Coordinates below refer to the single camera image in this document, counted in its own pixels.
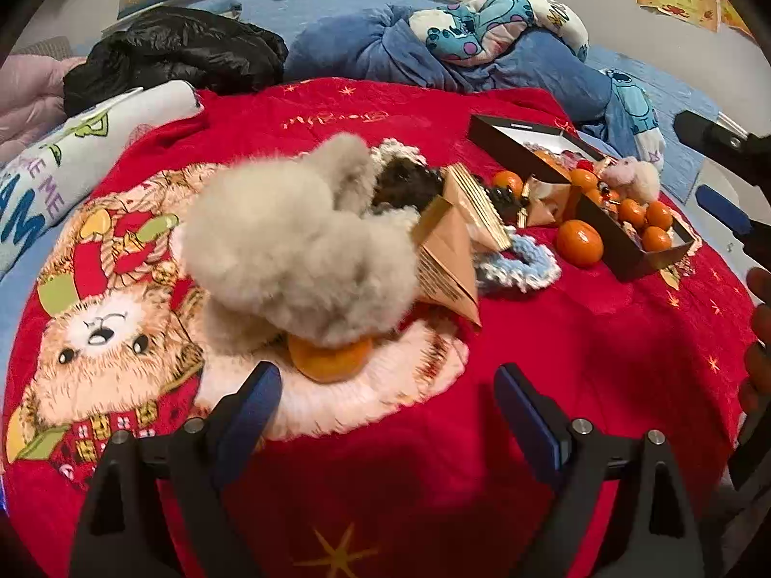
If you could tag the person's right hand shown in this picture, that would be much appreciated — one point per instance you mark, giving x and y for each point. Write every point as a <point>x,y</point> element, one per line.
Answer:
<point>762,367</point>

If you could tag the grey fluffy hair claw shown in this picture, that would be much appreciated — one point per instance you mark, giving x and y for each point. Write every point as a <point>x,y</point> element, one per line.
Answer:
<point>289,247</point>

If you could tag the pink quilt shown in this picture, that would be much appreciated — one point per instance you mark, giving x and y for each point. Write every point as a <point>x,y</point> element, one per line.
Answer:
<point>30,102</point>

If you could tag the blue duvet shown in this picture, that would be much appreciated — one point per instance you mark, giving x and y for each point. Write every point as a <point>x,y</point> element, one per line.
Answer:
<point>373,54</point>

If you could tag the blue crochet scrunchie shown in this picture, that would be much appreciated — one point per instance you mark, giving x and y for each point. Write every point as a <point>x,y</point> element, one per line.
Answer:
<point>536,274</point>

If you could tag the blue cartoon printed cushion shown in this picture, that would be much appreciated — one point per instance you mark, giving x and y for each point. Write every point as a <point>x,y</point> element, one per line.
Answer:
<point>500,24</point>

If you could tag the gold striped triangular packet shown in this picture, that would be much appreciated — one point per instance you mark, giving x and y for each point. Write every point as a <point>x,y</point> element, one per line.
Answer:
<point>449,259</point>

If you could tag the brown fuzzy hair claw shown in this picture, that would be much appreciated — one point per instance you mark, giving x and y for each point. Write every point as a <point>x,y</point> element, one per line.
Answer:
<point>400,183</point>

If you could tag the black puffer jacket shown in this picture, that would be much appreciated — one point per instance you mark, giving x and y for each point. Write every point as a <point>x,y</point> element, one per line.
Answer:
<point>180,51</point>

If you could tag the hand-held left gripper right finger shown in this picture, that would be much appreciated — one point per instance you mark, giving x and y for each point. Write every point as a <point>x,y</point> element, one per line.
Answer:
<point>530,421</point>

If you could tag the pink fluffy hair claw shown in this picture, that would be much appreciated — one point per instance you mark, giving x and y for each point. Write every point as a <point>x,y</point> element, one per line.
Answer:
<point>638,177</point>

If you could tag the dark cardboard box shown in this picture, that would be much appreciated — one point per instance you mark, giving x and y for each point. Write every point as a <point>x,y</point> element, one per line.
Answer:
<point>626,259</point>

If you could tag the white lace scrunchie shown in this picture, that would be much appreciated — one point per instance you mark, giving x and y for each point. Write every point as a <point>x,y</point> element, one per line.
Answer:
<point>391,147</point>

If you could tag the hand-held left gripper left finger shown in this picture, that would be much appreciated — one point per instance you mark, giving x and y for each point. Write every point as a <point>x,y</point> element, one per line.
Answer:
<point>250,421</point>

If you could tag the white printed pillow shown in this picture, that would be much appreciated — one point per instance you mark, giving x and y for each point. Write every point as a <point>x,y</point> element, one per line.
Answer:
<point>90,144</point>

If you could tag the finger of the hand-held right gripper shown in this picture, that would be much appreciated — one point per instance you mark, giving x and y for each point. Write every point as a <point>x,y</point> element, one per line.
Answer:
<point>723,141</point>
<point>720,208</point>

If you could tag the kraft triangular packet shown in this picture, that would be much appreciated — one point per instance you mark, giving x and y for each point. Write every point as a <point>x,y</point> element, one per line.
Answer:
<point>551,204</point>

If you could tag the red printed blanket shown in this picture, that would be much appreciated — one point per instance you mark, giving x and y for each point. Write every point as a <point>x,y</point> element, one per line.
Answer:
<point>602,343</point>

